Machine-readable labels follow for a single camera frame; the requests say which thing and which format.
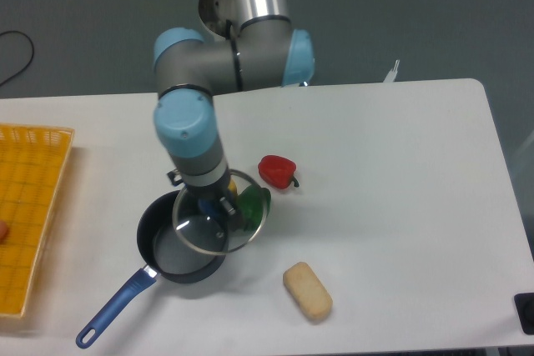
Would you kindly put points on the green bell pepper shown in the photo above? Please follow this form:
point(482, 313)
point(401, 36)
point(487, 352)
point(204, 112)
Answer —
point(251, 204)

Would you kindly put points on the red bell pepper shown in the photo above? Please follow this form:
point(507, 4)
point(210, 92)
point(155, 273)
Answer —
point(278, 172)

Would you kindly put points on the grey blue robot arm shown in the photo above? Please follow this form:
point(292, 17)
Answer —
point(258, 48)

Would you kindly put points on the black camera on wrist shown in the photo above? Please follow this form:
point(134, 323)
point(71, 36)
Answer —
point(175, 177)

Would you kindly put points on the beige bread loaf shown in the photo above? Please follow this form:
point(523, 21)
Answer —
point(309, 293)

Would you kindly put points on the person hand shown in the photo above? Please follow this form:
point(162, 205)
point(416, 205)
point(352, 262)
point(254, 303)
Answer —
point(4, 230)

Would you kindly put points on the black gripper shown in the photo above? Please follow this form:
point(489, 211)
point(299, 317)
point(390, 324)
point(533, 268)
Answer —
point(214, 192)

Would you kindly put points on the glass pot lid blue knob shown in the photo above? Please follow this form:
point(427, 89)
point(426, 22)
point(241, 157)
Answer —
point(204, 227)

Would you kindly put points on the dark blue saucepan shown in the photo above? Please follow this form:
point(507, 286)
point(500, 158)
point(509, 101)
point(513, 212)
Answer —
point(165, 256)

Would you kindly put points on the black device at table edge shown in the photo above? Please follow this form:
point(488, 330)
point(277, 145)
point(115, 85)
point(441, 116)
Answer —
point(525, 309)

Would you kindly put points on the yellow plastic basket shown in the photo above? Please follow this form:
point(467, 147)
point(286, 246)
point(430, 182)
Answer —
point(33, 161)

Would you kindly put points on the yellow bell pepper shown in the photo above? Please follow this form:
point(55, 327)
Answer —
point(233, 190)

